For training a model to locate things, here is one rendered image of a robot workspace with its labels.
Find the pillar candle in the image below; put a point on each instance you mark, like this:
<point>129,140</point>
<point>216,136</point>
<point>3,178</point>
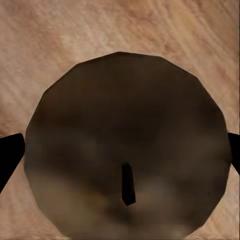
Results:
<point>127,146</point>

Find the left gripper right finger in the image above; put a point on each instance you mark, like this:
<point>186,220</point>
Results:
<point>235,148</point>

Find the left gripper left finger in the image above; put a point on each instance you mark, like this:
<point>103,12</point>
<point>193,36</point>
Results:
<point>12,150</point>

